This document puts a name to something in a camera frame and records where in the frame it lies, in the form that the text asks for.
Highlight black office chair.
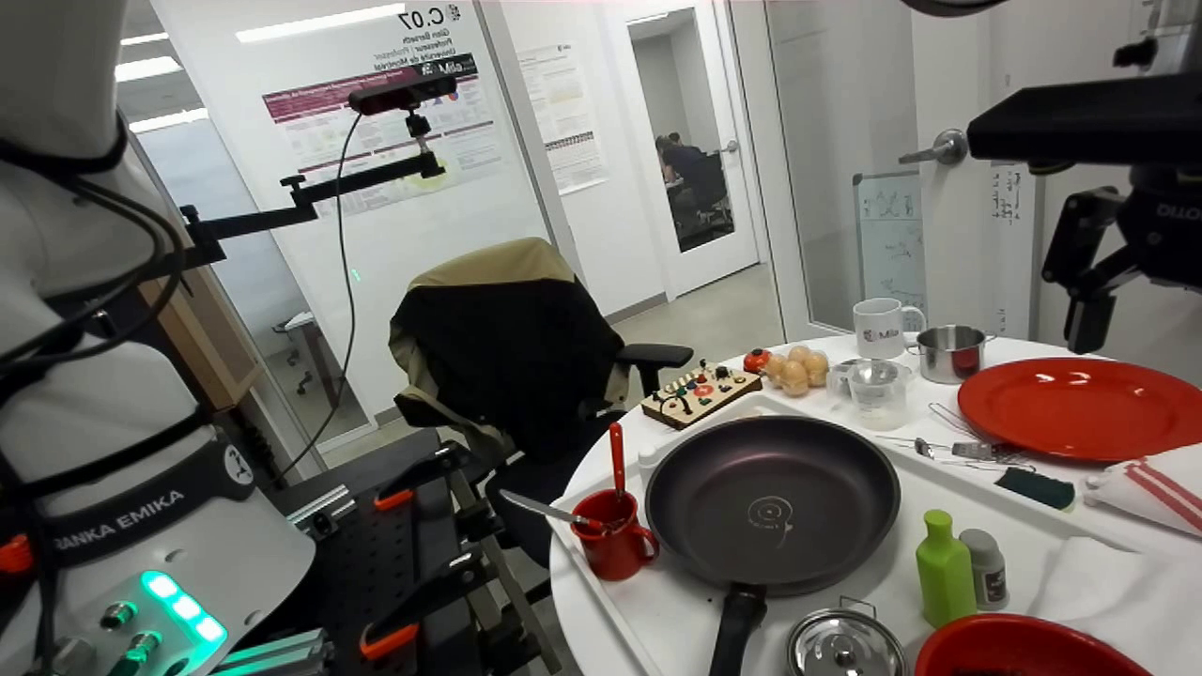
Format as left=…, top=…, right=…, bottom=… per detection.
left=385, top=237, right=692, bottom=500

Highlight sushi toy tray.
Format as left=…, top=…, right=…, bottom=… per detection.
left=642, top=368, right=761, bottom=427

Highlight grey salt shaker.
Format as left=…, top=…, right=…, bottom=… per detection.
left=963, top=531, right=1011, bottom=608

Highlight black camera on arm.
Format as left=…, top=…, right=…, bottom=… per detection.
left=345, top=75, right=459, bottom=115

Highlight black frying pan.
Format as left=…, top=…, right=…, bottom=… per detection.
left=642, top=418, right=901, bottom=676

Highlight red mug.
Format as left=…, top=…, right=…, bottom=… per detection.
left=573, top=487, right=659, bottom=581

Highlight steel cup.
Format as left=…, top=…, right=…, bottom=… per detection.
left=917, top=323, right=988, bottom=383

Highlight red bowl of coffee beans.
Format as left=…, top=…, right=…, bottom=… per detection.
left=912, top=617, right=1149, bottom=676

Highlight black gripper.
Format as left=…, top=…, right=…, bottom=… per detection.
left=969, top=71, right=1202, bottom=352

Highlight bread rolls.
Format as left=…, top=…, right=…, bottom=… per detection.
left=766, top=344, right=830, bottom=397

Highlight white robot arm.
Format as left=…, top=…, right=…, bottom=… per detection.
left=0, top=0, right=223, bottom=505

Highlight clear glass cup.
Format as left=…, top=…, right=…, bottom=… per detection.
left=850, top=361, right=905, bottom=427

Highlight white red striped cloth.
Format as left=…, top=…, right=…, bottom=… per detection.
left=1084, top=443, right=1202, bottom=540

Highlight green squeeze bottle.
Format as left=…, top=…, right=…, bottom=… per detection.
left=917, top=512, right=976, bottom=628

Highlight small steel lidded pot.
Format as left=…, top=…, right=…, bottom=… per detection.
left=783, top=605, right=901, bottom=676

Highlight white mug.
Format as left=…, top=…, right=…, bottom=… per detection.
left=854, top=297, right=927, bottom=361

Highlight red plate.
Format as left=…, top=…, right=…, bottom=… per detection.
left=956, top=358, right=1202, bottom=464

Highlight robot base with lights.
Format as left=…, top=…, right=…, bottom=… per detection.
left=0, top=441, right=315, bottom=676

